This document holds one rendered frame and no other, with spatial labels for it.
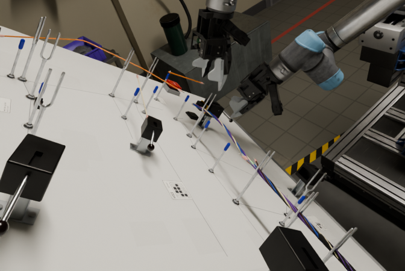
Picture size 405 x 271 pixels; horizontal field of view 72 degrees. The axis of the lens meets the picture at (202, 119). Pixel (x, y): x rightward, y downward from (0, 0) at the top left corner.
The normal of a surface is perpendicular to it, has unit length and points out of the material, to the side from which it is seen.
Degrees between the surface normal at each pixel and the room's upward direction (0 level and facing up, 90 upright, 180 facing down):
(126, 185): 49
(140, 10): 90
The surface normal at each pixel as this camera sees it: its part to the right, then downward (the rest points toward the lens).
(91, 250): 0.49, -0.82
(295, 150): -0.23, -0.70
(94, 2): 0.60, 0.44
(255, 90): -0.27, 0.44
